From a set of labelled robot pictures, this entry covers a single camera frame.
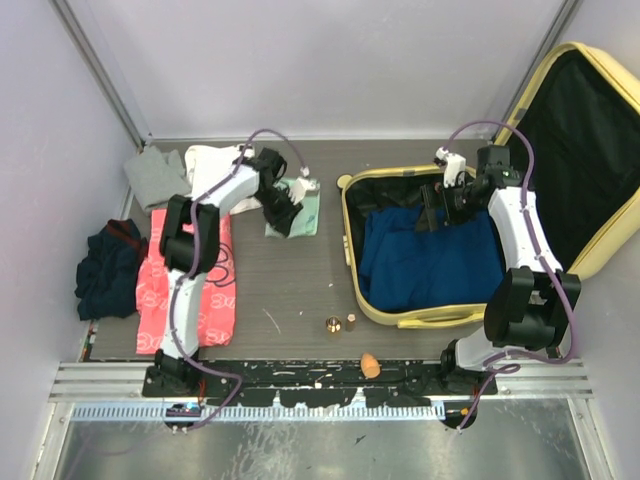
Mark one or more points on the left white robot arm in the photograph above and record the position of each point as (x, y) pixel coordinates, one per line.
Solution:
(190, 244)

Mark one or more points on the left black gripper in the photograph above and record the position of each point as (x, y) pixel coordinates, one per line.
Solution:
(283, 220)

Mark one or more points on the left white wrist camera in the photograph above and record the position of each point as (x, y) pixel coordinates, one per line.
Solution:
(303, 187)

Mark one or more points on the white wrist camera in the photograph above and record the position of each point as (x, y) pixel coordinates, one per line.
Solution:
(452, 165)
(303, 187)

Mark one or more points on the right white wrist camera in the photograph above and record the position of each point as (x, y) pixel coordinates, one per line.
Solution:
(452, 165)

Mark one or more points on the white folded garment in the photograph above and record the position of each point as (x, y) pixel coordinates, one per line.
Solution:
(207, 166)

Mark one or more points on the aluminium frame rail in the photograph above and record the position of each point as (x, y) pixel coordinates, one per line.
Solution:
(101, 391)

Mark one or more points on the blue shirt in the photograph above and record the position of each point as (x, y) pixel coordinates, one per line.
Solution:
(403, 270)

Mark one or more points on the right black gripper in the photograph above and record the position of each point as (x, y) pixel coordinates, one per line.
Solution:
(427, 220)

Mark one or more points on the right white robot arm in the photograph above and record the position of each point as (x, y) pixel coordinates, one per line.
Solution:
(532, 308)

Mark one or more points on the dark navy crumpled garment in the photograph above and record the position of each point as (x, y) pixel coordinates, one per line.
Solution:
(106, 278)

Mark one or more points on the copper round bottle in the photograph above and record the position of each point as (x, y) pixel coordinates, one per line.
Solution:
(333, 326)

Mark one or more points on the orange egg-shaped sponge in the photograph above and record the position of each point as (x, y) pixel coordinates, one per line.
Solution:
(370, 366)

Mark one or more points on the pink patterned garment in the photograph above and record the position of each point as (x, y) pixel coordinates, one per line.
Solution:
(216, 321)

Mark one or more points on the small brown bottle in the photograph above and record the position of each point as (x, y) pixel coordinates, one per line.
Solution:
(350, 322)

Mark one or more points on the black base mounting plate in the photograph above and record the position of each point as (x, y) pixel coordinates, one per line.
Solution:
(401, 383)

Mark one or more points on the yellow open suitcase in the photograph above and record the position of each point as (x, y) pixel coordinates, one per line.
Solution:
(550, 200)

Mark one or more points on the grey folded garment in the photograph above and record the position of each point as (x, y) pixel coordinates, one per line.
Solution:
(155, 176)

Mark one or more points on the mint green cartoon cloth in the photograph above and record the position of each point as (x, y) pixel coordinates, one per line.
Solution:
(306, 222)

